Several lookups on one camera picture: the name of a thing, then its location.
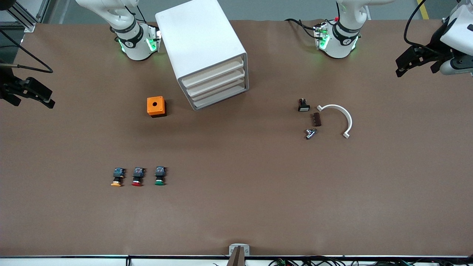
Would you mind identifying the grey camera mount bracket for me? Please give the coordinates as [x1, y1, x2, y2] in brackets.
[227, 243, 251, 266]

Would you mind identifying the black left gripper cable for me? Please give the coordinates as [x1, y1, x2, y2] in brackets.
[404, 0, 444, 49]

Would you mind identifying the white table edge rail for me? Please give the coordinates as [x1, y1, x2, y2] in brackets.
[0, 255, 473, 266]

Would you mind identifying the white semicircular pipe clamp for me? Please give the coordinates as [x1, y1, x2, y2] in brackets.
[317, 104, 353, 139]

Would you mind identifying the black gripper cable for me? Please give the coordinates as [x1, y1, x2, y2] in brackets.
[404, 0, 444, 49]
[0, 29, 54, 74]

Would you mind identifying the aluminium frame profile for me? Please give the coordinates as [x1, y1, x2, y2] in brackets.
[7, 0, 49, 32]

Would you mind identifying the orange button enclosure box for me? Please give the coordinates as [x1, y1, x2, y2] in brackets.
[147, 96, 167, 118]

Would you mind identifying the white drawer cabinet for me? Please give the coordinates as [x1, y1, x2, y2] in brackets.
[155, 0, 249, 111]

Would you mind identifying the yellow push button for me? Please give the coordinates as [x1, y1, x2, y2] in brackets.
[111, 168, 126, 187]

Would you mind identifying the green push button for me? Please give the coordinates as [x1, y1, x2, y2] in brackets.
[154, 166, 167, 186]

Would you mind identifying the black cable bundle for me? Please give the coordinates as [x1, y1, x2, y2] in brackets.
[269, 258, 473, 266]

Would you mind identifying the black arm base cable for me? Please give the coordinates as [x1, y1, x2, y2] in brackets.
[285, 18, 319, 40]

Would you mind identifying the red push button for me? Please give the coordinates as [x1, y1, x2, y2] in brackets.
[132, 167, 146, 187]

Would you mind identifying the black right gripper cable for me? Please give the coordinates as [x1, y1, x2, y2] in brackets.
[0, 29, 54, 74]

